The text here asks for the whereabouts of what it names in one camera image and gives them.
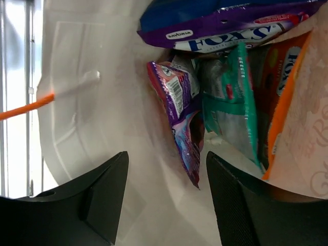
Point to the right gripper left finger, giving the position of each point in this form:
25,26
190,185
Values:
83,211

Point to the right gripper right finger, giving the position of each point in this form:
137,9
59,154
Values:
250,211

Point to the aluminium front rail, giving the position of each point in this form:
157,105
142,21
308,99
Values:
21,58

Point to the orange fruit candy packet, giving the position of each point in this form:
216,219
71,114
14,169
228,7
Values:
274,68

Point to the pink snack packet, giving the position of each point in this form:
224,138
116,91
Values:
178,88

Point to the dark blue crisps bag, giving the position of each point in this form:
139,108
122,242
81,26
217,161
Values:
162,14

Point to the green snack packet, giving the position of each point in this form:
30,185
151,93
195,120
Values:
228,100

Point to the white paper bag orange handles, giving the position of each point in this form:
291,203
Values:
84,129

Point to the purple blue snack bar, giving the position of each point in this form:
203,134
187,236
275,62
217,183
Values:
213,34

